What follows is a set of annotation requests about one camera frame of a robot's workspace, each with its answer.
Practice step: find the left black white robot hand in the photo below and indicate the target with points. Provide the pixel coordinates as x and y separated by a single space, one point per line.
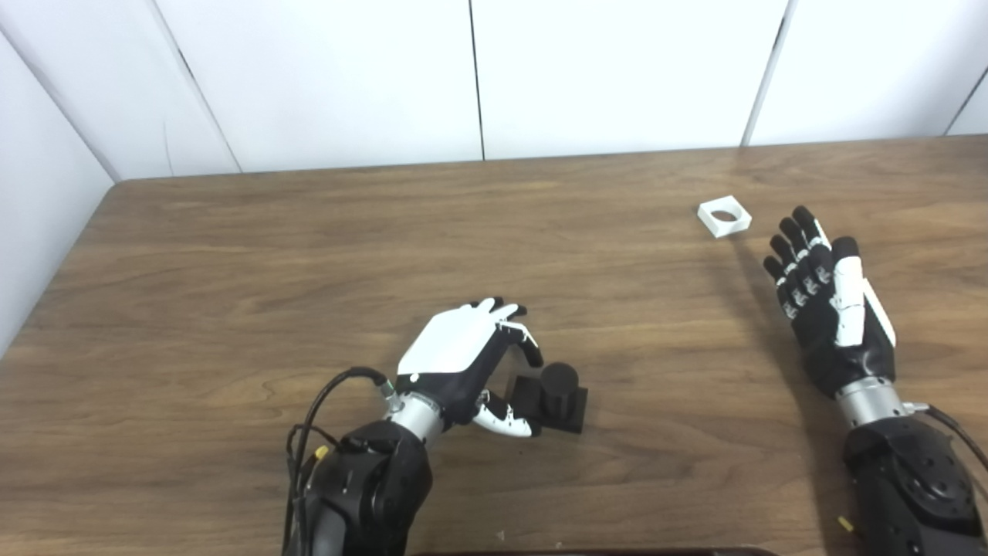
448 347

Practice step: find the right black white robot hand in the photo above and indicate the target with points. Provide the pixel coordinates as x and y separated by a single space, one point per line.
826 332

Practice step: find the black peg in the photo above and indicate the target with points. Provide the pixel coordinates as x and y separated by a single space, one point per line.
559 394

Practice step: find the white square piece with hole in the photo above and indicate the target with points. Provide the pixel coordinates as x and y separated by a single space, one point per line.
724 230

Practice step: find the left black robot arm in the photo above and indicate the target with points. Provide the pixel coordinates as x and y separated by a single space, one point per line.
370 486

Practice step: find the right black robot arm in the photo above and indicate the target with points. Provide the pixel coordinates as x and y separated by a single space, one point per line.
903 486

